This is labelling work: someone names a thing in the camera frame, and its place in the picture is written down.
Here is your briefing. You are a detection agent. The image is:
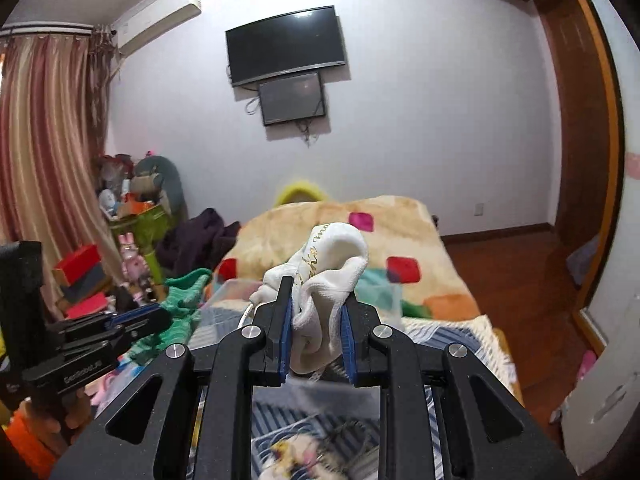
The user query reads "pink rabbit toy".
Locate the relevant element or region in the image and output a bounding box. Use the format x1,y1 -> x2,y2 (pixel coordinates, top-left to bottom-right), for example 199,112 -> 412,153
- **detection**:
118,232 -> 151,286

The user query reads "white air conditioner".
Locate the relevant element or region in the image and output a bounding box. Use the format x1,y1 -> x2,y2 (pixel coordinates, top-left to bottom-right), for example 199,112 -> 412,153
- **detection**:
114,0 -> 202,58

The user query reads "wall mounted black television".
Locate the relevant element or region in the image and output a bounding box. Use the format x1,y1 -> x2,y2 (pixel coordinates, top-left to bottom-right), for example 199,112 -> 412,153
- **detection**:
226,6 -> 346,87

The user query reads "small dark wall monitor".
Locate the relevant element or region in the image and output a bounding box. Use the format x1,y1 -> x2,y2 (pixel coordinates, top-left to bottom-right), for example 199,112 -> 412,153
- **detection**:
257,72 -> 326,127

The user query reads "yellow fluffy object behind blanket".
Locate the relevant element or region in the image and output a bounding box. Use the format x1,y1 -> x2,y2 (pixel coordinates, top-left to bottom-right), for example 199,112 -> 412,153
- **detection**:
274,180 -> 329,207

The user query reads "white sock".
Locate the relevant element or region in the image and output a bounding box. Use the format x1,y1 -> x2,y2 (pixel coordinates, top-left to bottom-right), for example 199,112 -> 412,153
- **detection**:
241,222 -> 369,375

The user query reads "yellow plush doll head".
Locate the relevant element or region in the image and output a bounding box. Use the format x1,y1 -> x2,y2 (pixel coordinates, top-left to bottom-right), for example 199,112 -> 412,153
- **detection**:
259,434 -> 348,480

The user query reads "red box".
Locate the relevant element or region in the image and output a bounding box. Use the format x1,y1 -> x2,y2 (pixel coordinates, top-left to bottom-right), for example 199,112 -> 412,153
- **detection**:
52,244 -> 101,287

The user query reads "grey green plush toy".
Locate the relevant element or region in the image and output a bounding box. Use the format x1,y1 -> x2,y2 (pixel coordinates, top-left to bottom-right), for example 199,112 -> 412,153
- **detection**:
130,155 -> 186,220

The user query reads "brown wooden door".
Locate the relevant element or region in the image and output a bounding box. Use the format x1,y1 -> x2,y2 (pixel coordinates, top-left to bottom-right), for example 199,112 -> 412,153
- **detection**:
522,0 -> 624,308

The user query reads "clear plastic storage box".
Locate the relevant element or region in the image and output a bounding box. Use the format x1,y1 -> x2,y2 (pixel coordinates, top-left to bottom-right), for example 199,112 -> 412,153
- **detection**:
186,271 -> 402,350

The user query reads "colourful fleece blanket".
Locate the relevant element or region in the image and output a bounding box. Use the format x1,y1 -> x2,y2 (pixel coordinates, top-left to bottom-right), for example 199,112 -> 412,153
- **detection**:
215,195 -> 480,321

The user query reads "dark purple garment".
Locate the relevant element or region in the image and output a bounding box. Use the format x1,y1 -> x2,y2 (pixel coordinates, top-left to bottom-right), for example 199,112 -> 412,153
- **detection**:
155,208 -> 241,278

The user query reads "white wardrobe with hearts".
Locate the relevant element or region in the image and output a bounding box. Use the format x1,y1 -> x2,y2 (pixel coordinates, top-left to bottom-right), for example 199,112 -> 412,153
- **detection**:
562,0 -> 639,479

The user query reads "green cardboard box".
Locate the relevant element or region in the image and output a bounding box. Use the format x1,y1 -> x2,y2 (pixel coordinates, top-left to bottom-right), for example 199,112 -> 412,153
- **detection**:
110,205 -> 177,285

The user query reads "striped red beige curtain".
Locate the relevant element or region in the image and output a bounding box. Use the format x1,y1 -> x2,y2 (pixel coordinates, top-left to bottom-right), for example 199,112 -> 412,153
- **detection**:
1,26 -> 119,321

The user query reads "navy white patterned tablecloth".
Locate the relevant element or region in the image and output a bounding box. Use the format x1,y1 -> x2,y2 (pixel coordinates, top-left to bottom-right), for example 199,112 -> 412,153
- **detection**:
94,309 -> 511,480

